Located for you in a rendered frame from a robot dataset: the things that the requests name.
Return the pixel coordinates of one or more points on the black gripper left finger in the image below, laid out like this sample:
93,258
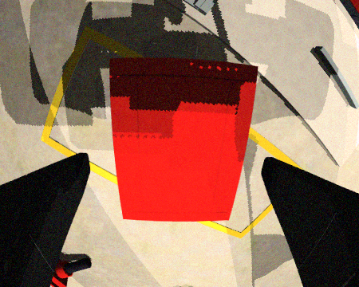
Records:
36,213

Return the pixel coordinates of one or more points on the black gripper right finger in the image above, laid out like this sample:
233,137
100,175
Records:
320,221

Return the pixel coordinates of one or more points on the yellow flat bar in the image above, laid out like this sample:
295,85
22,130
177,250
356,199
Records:
120,49

